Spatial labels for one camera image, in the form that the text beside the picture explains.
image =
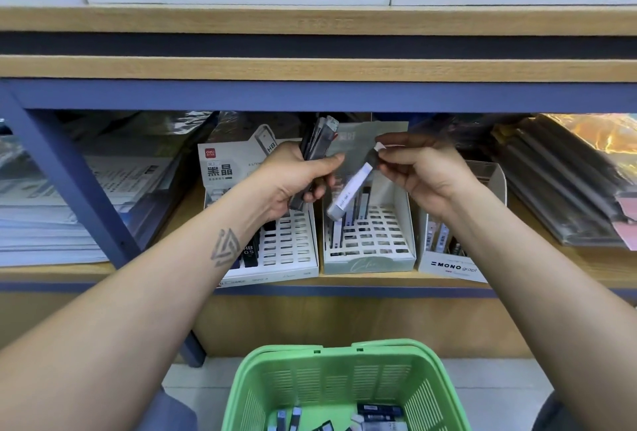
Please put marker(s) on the person's right hand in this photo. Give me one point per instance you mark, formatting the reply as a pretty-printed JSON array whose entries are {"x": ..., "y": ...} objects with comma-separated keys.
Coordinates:
[{"x": 430, "y": 172}]

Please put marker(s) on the person's left hand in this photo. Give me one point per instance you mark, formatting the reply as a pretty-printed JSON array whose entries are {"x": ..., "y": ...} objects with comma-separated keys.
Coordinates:
[{"x": 289, "y": 179}]

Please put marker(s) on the bundle of lead cases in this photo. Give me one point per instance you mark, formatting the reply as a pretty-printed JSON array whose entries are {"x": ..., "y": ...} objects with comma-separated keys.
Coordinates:
[{"x": 316, "y": 137}]

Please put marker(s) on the white display box red label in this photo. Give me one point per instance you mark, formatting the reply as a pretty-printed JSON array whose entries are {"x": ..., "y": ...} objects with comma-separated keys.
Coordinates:
[{"x": 289, "y": 246}]

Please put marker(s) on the pale green display box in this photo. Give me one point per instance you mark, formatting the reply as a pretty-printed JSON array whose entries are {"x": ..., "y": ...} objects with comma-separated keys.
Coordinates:
[{"x": 383, "y": 242}]

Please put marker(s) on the clear plastic display box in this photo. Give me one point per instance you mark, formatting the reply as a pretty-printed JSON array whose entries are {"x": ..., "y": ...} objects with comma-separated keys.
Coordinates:
[{"x": 448, "y": 266}]

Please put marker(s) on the green plastic basket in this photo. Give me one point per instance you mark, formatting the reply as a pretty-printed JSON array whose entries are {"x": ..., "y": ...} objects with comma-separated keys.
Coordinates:
[{"x": 338, "y": 361}]

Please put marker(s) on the pile of lead cases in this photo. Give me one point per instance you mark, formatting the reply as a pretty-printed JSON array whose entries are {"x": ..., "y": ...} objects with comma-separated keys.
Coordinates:
[{"x": 373, "y": 416}]

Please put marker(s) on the person's left forearm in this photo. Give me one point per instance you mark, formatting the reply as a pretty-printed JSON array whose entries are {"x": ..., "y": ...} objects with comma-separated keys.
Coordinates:
[{"x": 109, "y": 336}]

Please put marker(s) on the person's right forearm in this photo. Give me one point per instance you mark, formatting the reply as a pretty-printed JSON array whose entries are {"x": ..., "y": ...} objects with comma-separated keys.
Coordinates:
[{"x": 557, "y": 316}]

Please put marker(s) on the dark plastic-wrapped packs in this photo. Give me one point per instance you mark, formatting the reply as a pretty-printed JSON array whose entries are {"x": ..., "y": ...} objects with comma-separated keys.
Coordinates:
[{"x": 577, "y": 177}]

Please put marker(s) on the stack of wrapped paper packs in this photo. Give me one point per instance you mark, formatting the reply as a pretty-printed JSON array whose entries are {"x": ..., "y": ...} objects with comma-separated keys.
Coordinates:
[{"x": 80, "y": 197}]

